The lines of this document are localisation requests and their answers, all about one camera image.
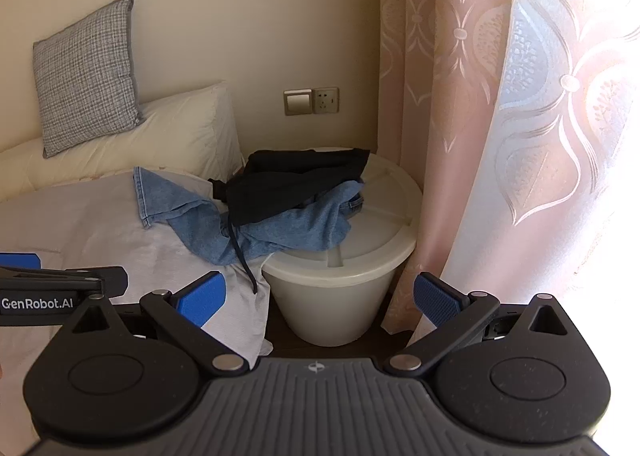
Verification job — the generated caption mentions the grey checked pillow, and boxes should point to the grey checked pillow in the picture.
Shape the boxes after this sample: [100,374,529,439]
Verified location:
[32,0,146,159]

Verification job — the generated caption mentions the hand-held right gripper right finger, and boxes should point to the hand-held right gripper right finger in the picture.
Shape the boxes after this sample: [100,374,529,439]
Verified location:
[382,272,572,378]

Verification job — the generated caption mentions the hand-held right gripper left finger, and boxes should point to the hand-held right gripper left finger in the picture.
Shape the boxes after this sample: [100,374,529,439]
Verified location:
[70,270,251,378]

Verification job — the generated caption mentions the blue jeans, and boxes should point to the blue jeans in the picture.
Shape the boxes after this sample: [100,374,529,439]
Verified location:
[132,166,366,267]

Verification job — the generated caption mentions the white plastic bucket with lid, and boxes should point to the white plastic bucket with lid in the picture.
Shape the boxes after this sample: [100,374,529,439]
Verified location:
[260,146,425,348]

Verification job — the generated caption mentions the cream pillow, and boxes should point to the cream pillow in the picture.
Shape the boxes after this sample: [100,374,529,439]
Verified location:
[0,81,246,202]

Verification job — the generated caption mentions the white bed sheet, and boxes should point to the white bed sheet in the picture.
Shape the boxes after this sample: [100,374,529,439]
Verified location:
[0,169,275,379]

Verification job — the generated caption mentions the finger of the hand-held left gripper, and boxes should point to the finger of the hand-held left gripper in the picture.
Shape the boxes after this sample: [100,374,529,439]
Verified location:
[0,252,42,270]
[0,265,129,298]

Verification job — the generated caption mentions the pink patterned curtain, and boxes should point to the pink patterned curtain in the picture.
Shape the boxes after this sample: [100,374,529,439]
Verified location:
[440,0,640,319]
[377,0,518,334]

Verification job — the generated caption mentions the black pants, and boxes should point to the black pants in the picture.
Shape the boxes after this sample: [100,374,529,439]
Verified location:
[207,147,372,295]

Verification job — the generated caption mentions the wall light switch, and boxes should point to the wall light switch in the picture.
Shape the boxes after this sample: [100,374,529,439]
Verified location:
[283,89,313,116]

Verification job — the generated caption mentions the wall power socket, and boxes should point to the wall power socket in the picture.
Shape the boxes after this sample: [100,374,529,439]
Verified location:
[311,87,340,114]

